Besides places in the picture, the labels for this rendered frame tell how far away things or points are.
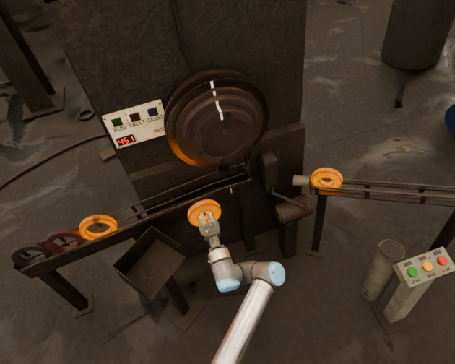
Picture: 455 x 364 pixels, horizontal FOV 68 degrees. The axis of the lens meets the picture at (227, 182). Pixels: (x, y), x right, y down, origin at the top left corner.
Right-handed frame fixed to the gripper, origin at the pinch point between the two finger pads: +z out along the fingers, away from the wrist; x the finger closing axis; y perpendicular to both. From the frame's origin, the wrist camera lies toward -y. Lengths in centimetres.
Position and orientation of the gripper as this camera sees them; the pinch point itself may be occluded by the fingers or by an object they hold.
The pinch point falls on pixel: (204, 211)
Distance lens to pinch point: 153.7
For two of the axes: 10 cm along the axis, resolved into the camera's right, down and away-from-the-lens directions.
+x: -9.5, 3.0, -1.2
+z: -3.2, -8.5, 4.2
